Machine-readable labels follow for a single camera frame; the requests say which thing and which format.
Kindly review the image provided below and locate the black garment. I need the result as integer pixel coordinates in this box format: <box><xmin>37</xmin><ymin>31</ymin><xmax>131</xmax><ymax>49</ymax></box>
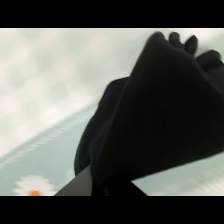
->
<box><xmin>73</xmin><ymin>31</ymin><xmax>224</xmax><ymax>193</ymax></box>

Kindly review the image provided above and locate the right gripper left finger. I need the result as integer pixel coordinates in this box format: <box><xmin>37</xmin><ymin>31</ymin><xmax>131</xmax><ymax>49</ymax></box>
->
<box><xmin>54</xmin><ymin>164</ymin><xmax>94</xmax><ymax>197</ymax></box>

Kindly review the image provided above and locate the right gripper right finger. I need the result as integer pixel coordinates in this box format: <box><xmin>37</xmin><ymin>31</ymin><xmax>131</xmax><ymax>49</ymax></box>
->
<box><xmin>105</xmin><ymin>180</ymin><xmax>148</xmax><ymax>197</ymax></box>

